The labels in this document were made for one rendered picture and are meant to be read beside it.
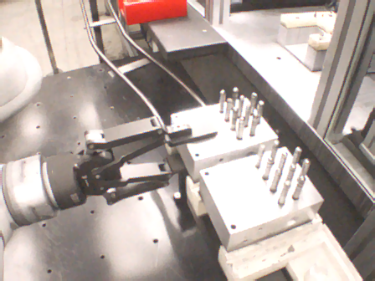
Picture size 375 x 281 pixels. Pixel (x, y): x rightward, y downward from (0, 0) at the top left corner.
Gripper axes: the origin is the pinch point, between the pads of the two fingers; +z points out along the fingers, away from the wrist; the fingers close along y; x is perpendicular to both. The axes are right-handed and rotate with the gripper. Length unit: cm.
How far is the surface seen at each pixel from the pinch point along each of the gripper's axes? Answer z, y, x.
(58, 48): -36, -91, 231
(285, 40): 29.1, 1.5, 20.8
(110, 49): 6, -92, 208
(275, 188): 5.7, 2.8, -12.6
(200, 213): -2.0, -5.2, -8.0
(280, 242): 5.2, -2.6, -17.1
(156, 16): 7.0, 1.1, 43.4
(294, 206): 6.8, 2.1, -15.5
